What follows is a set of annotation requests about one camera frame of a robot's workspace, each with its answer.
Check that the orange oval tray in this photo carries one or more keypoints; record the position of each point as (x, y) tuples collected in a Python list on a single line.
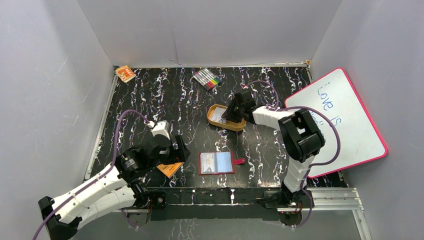
[(229, 125)]

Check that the pink framed whiteboard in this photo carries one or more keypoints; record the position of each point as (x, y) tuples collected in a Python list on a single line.
[(335, 96)]

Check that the pack of coloured markers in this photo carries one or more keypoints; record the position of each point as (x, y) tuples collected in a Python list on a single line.
[(207, 78)]

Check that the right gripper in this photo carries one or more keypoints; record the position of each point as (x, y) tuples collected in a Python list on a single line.
[(229, 113)]

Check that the orange book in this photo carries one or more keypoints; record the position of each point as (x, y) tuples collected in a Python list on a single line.
[(169, 169)]

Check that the black metal base rail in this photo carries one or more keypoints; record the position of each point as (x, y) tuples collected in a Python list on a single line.
[(267, 203)]

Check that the red card holder wallet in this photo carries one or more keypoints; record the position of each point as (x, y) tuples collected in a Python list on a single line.
[(216, 163)]

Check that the small orange card box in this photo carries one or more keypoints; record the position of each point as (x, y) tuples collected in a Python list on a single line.
[(125, 73)]

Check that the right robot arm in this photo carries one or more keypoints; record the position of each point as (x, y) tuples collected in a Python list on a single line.
[(301, 137)]

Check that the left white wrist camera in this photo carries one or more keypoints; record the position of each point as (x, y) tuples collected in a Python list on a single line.
[(160, 128)]

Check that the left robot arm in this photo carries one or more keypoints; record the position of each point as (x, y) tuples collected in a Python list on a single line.
[(116, 187)]

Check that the white card in tray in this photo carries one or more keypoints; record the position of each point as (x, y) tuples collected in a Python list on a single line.
[(218, 115)]

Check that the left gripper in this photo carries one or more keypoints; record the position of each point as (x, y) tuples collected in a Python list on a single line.
[(178, 149)]

